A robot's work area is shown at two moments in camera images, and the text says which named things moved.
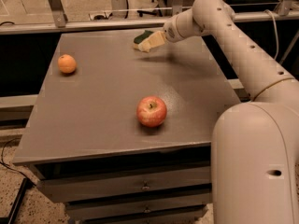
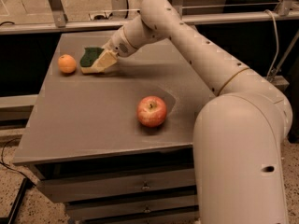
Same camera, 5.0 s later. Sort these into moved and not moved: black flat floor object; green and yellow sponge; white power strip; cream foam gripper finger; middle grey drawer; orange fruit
Moved: green and yellow sponge; cream foam gripper finger
Not moved: orange fruit; white power strip; middle grey drawer; black flat floor object
